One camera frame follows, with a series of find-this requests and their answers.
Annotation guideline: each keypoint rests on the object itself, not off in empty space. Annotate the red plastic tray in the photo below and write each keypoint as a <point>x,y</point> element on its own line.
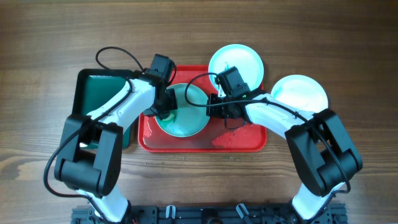
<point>232,135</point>

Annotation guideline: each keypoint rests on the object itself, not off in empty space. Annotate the large white plate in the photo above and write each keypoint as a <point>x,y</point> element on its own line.
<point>301,92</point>

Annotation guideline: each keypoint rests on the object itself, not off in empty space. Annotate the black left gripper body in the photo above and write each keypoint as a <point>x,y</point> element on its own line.
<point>164,105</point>

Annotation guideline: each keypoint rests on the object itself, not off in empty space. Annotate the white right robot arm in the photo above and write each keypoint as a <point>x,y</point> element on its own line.
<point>323,153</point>

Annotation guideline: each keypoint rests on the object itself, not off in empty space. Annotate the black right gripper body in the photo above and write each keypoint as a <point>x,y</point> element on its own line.
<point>221,112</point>

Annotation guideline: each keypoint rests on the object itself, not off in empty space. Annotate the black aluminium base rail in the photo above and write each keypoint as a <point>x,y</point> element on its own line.
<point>266,214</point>

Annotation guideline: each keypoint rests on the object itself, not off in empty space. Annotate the green yellow sponge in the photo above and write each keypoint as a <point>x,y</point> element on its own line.
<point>167,117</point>

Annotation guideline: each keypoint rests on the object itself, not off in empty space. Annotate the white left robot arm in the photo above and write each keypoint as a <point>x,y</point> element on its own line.
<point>88,159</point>

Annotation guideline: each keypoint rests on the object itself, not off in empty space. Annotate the black water tray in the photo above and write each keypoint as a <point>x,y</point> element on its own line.
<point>95,87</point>

